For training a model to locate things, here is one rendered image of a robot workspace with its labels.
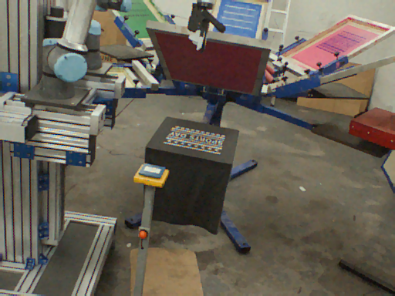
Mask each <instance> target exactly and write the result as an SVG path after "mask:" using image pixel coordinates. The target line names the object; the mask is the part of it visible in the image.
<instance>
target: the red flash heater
mask: <svg viewBox="0 0 395 296"><path fill-rule="evenodd" d="M349 128H350V129H349V132H348V134H350V135H352V136H356V137H359V138H360V139H364V140H367V141H369V142H372V143H375V144H378V145H379V146H385V147H386V148H388V149H392V150H394V151H395V113H392V112H391V111H387V110H384V109H381V108H378V107H375V108H373V109H371V110H369V111H368V112H366V113H363V114H362V115H360V116H357V117H356V118H354V119H351V120H350V125H349Z"/></svg>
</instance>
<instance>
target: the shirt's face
mask: <svg viewBox="0 0 395 296"><path fill-rule="evenodd" d="M173 126H180V127H184V128H190V129H193V130H199V131H203V132H209V133H216V134H219V135H225V140H224V142H223V147H222V149H221V153H220V155H219V154H216V153H210V152H204V151H200V150H195V149H191V148H185V147H182V146H176V145H169V144H166V143H163V142H164V141H165V139H166V138H167V136H168V135H169V132H170V131H171V130H172V127H173ZM238 132H239V130H236V129H231V128H224V127H220V126H215V125H208V124H204V123H199V122H192V121H189V120H185V119H179V118H173V117H169V116H167V117H166V119H165V120H164V121H163V123H162V125H160V127H159V129H158V131H157V132H156V134H155V135H154V136H153V137H152V139H151V141H150V142H149V144H148V145H147V147H149V148H155V149H159V150H164V151H167V152H174V153H179V154H183V155H189V156H195V157H199V158H205V159H209V160H214V161H218V162H224V163H232V162H233V155H234V152H235V147H236V140H237V137H238Z"/></svg>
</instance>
